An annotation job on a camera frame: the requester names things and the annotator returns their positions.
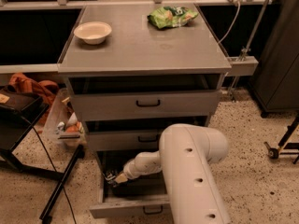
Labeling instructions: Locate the dark grey cabinet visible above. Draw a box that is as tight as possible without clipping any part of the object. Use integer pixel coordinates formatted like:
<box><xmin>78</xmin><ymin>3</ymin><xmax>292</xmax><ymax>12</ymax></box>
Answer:
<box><xmin>249</xmin><ymin>0</ymin><xmax>299</xmax><ymax>118</ymax></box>

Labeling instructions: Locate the clear plastic bin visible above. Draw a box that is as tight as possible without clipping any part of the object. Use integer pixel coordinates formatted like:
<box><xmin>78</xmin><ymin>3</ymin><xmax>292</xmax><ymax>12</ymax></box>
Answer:
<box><xmin>43</xmin><ymin>88</ymin><xmax>86</xmax><ymax>147</ymax></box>

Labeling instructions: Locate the black cable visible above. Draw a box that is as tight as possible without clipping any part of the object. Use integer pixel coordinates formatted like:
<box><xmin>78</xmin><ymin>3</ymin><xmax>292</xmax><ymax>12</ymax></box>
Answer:
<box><xmin>20</xmin><ymin>115</ymin><xmax>78</xmax><ymax>224</ymax></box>

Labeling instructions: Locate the white power cable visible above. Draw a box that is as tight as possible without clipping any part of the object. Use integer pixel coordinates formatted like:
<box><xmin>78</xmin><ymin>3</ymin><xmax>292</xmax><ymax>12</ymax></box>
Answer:
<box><xmin>218</xmin><ymin>0</ymin><xmax>243</xmax><ymax>45</ymax></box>

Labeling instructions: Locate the white bowl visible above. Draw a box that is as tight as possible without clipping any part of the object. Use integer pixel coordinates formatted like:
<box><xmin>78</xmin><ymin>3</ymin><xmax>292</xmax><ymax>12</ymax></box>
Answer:
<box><xmin>74</xmin><ymin>21</ymin><xmax>112</xmax><ymax>45</ymax></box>

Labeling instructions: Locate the blue chip bag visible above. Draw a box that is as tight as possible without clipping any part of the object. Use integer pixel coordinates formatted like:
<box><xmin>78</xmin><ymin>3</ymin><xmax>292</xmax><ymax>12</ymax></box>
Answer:
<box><xmin>104</xmin><ymin>171</ymin><xmax>166</xmax><ymax>197</ymax></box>

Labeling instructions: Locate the bottom grey drawer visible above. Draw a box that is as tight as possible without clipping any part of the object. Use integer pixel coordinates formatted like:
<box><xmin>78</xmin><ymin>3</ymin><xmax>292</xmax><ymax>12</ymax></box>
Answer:
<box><xmin>90</xmin><ymin>149</ymin><xmax>171</xmax><ymax>218</ymax></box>

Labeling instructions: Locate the grey drawer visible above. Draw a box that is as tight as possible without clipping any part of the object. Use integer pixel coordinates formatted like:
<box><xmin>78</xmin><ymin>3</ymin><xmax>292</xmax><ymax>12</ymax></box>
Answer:
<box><xmin>71</xmin><ymin>91</ymin><xmax>221</xmax><ymax>121</ymax></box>
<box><xmin>90</xmin><ymin>149</ymin><xmax>171</xmax><ymax>218</ymax></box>
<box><xmin>86</xmin><ymin>129</ymin><xmax>162</xmax><ymax>151</ymax></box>

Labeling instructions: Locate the middle grey drawer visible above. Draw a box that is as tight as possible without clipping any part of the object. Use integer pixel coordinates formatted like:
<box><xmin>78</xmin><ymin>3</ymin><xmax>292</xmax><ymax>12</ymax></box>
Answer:
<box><xmin>86</xmin><ymin>129</ymin><xmax>162</xmax><ymax>151</ymax></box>

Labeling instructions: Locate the grey drawer cabinet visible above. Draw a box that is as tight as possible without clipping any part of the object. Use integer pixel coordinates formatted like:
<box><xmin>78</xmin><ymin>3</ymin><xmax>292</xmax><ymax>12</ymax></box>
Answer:
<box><xmin>57</xmin><ymin>3</ymin><xmax>233</xmax><ymax>219</ymax></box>

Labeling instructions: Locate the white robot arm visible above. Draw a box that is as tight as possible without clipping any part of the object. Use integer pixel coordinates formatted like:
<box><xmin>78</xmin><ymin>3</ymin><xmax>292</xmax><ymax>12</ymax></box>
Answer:
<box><xmin>115</xmin><ymin>124</ymin><xmax>231</xmax><ymax>224</ymax></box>

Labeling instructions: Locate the orange jacket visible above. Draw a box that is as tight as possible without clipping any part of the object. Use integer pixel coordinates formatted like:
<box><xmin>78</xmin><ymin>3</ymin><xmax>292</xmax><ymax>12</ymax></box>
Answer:
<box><xmin>4</xmin><ymin>73</ymin><xmax>59</xmax><ymax>125</ymax></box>

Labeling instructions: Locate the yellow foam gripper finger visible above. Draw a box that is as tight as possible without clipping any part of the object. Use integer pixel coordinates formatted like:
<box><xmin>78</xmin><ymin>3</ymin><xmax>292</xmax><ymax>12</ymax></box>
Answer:
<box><xmin>115</xmin><ymin>173</ymin><xmax>128</xmax><ymax>184</ymax></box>

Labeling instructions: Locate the metal pole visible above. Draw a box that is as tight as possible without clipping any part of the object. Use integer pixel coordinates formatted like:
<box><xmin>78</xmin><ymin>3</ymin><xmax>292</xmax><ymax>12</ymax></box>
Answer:
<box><xmin>228</xmin><ymin>0</ymin><xmax>270</xmax><ymax>101</ymax></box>

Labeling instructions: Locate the top grey drawer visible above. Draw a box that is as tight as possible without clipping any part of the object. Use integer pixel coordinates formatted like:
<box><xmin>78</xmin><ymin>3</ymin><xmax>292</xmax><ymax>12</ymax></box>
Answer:
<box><xmin>71</xmin><ymin>91</ymin><xmax>221</xmax><ymax>121</ymax></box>

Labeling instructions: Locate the green chip bag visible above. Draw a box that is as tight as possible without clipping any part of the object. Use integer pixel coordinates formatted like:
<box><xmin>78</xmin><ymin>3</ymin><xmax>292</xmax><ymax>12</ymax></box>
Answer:
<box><xmin>147</xmin><ymin>7</ymin><xmax>199</xmax><ymax>29</ymax></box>

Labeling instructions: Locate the black wheeled tripod base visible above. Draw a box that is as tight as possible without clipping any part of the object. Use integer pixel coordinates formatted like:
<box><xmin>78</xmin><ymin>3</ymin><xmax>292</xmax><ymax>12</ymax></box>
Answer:
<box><xmin>264</xmin><ymin>115</ymin><xmax>299</xmax><ymax>164</ymax></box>

